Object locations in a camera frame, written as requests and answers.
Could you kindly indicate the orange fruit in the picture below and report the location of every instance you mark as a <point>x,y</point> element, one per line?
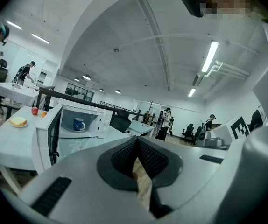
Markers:
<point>43,114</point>

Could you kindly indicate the dark metal railing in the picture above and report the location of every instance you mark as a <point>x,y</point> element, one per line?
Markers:
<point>52,93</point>

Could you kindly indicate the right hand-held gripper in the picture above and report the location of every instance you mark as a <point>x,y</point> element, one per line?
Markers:
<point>222,132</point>

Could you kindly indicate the white microwave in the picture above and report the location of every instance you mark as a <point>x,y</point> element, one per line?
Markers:
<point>85,107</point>

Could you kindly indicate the blue cup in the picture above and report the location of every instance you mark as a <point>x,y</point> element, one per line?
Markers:
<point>78,124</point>

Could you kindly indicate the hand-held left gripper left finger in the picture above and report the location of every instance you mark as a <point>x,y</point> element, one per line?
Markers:
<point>82,171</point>

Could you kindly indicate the ceiling smoke detector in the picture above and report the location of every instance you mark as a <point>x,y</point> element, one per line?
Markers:
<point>116,50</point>

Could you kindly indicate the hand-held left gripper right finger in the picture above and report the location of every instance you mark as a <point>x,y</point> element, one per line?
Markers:
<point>190,167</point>

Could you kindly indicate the white tiled table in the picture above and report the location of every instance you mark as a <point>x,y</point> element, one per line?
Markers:
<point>15,92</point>

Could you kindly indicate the wooden coat rack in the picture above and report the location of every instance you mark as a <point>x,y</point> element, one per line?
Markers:
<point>150,106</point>

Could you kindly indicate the black head-worn camera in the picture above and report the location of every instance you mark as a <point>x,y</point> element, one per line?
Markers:
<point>192,3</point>

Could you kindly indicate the yellow sponge on dish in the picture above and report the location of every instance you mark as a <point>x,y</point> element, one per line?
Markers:
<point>24,125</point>

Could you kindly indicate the long ceiling light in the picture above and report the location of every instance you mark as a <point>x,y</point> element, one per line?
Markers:
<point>14,25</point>
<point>40,38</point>
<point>191,92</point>
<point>209,56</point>

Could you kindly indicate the red apple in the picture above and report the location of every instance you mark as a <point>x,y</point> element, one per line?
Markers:
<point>34,111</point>

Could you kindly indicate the pale glass-top table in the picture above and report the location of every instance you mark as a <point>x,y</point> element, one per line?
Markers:
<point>141,127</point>

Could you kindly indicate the dark glass window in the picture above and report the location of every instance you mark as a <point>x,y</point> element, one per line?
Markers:
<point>79,92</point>

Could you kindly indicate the small white saucer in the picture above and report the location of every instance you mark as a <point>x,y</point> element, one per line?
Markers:
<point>39,118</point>

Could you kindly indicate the black mesh office chair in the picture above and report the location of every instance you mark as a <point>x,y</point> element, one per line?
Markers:
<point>120,123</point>

